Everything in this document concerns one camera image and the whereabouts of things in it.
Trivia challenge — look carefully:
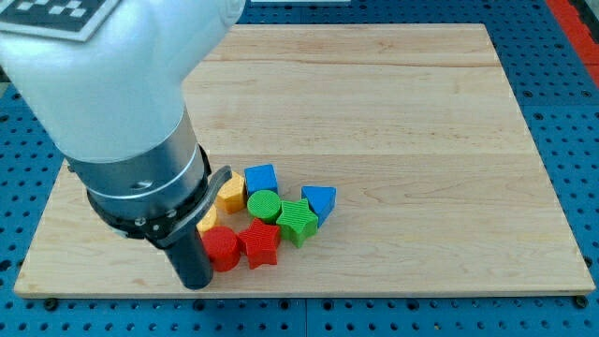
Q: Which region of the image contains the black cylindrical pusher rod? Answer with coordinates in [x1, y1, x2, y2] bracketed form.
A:
[165, 227, 213, 290]

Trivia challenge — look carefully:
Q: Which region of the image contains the black clamp ring with lever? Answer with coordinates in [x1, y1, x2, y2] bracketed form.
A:
[85, 144, 232, 249]

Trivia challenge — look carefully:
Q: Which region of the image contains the yellow heart block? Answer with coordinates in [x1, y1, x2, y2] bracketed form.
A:
[197, 205, 219, 235]

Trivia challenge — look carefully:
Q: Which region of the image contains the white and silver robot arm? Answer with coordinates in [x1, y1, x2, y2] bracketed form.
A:
[1, 0, 245, 289]

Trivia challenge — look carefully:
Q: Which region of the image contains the red cylinder block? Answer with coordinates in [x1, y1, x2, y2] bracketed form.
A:
[202, 227, 241, 272]

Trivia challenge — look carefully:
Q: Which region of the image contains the red star block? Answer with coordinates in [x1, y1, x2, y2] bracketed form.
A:
[238, 218, 281, 270]

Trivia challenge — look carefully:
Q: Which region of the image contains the yellow hexagon block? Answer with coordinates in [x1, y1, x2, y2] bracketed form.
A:
[215, 171, 246, 214]

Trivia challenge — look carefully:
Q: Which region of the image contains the green cylinder block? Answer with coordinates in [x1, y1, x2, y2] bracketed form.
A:
[247, 190, 282, 225]

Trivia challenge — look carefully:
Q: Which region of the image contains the blue cube block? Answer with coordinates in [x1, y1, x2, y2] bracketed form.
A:
[243, 163, 279, 197]

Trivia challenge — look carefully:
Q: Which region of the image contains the green star block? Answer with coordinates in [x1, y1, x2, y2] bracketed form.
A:
[276, 198, 318, 248]

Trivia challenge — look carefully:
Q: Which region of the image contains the blue triangle block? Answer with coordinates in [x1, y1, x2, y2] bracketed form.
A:
[300, 185, 337, 227]

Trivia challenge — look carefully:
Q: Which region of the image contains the black white fiducial marker tag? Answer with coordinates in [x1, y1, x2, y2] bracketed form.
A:
[1, 0, 120, 42]

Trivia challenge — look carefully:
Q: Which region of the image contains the light wooden board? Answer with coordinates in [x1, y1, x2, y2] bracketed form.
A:
[14, 23, 596, 299]

